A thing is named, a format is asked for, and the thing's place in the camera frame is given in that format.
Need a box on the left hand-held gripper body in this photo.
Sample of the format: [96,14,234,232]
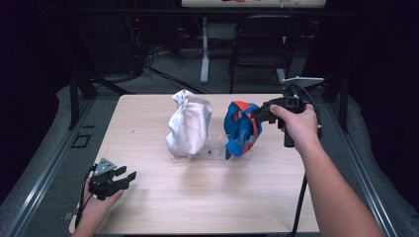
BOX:
[88,157,119,201]

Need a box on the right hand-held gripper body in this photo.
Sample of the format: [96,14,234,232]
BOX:
[275,76,325,148]

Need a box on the blue and orange cap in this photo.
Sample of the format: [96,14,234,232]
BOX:
[223,100,264,161]

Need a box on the clear acrylic rack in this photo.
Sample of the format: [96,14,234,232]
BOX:
[169,132,254,163]

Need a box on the white cloth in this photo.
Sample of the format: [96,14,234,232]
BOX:
[164,89,213,159]

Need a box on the person's right hand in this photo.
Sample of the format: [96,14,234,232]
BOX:
[269,103,322,153]

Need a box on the person's left hand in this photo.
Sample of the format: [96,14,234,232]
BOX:
[79,177,126,228]

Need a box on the black metal stand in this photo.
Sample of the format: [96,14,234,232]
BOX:
[67,69,136,130]
[320,69,351,134]

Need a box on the black folding chair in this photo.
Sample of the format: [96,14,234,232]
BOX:
[228,14,304,94]

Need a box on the white table leg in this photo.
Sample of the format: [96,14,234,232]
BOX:
[200,17,210,85]

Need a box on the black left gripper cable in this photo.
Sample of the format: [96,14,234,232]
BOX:
[74,165,97,230]

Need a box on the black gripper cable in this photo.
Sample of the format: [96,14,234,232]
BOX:
[287,83,324,237]
[74,165,97,230]

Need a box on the grey metal rail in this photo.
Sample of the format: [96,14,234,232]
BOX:
[324,98,400,237]
[0,98,97,237]

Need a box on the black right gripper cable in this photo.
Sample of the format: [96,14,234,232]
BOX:
[287,83,324,237]

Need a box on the black floor cable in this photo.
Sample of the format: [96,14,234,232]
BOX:
[143,63,212,95]

